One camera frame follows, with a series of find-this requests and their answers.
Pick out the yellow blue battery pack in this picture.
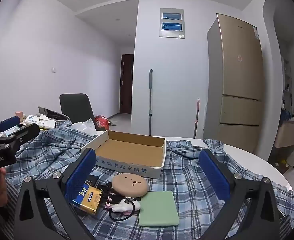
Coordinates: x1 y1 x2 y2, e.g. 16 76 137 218
71 183 103 215

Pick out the person's left hand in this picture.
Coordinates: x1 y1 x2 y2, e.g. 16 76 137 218
0 167 8 207

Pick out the white tissue box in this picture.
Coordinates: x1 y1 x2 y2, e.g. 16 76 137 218
25 115 56 129

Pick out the grey striped cloth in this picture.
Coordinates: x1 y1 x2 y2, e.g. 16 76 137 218
1 179 19 240

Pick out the black office chair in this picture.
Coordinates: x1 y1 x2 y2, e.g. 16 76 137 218
59 93 106 131

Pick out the clear plastic bag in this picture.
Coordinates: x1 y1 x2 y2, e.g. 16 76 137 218
71 118 97 137

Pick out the blue plaid shirt cloth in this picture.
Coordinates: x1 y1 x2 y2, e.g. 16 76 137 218
2 119 294 240

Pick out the red plastic bag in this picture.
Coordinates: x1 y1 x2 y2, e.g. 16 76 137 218
94 115 109 131

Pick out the cardboard box on floor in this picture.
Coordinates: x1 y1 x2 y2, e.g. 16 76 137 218
274 119 294 148

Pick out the open cardboard box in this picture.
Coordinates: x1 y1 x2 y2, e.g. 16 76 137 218
81 131 166 179

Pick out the dark wooden door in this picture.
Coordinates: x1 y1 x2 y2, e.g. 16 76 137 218
119 54 134 114

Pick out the gold refrigerator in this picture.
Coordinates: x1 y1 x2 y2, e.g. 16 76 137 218
203 14 264 153

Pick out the pink broom handle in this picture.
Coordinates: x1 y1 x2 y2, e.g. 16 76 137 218
193 98 200 139

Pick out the green mop handle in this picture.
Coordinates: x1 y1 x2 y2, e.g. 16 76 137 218
148 69 153 135

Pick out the wall electrical panel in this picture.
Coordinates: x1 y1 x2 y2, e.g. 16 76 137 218
159 8 185 39

